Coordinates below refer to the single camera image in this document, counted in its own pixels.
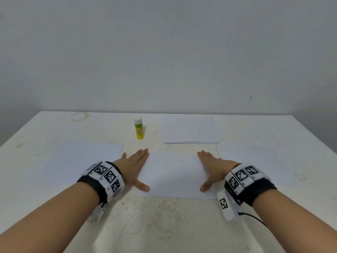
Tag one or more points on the person's left hand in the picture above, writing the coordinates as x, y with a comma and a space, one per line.
131, 167

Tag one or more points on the person's right hand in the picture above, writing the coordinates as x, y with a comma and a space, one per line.
217, 169

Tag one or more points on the yellow glue stick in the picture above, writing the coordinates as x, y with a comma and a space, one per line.
139, 130

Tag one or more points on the glued white paper sheet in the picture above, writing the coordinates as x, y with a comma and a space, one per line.
174, 174
190, 129

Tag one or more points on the stack of white paper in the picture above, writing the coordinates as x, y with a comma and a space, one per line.
79, 161
268, 158

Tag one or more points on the person's left forearm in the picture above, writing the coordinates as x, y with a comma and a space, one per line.
45, 224

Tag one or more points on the person's right forearm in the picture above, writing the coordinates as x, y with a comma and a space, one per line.
297, 224

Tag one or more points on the black marker wristband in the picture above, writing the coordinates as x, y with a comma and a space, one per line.
102, 180
250, 184

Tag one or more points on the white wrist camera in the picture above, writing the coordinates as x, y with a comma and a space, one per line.
99, 212
226, 205

